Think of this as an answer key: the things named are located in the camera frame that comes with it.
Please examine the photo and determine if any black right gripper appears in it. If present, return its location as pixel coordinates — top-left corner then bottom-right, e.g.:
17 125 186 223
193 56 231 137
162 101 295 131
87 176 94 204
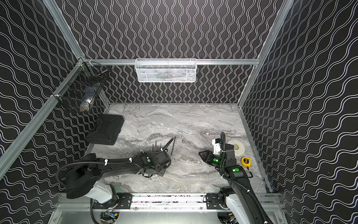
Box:
199 150 226 169

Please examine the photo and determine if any black pencil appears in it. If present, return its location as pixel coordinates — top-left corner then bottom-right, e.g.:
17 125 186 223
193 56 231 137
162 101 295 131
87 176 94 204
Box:
170 136 176 157

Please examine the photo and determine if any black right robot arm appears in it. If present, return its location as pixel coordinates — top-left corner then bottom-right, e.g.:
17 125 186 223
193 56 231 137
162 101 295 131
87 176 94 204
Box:
199 132 273 224

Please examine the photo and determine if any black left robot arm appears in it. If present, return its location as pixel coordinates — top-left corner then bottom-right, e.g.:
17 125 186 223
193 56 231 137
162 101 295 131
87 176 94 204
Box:
56 138 175 199

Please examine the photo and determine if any white tape roll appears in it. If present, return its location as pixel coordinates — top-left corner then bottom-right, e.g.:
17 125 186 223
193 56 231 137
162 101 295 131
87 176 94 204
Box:
227 139 245 157

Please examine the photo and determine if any yellow tape measure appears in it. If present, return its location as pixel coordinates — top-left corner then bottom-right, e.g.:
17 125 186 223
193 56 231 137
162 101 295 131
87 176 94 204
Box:
241 157 251 168

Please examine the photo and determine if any black plastic case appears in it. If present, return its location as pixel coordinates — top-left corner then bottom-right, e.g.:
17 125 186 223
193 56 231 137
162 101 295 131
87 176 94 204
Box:
85 114 125 145

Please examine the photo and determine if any aluminium back rail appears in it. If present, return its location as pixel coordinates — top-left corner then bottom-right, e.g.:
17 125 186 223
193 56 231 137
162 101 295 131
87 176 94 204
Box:
85 58 259 66

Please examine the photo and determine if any white wire basket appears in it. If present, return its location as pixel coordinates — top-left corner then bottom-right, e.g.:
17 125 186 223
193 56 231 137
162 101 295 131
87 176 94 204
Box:
134 62 198 83

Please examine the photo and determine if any black wire basket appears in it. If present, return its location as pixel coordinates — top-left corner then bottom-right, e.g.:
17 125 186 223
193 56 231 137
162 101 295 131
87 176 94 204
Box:
53 59 109 113

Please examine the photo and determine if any aluminium left side rail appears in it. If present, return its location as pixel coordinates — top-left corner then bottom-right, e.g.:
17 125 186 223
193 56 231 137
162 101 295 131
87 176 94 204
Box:
1 58 84 178

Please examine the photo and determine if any aluminium corner post right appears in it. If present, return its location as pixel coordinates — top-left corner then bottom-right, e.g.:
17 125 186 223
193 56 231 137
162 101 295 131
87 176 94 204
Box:
238 0 294 108

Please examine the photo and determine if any aluminium corner post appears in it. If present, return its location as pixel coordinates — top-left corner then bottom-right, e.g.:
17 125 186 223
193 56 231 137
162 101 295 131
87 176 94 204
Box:
238 0 294 108
43 0 85 59

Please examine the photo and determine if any aluminium corner post left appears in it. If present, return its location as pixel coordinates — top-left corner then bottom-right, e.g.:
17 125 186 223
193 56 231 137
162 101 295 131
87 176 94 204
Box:
43 0 85 59

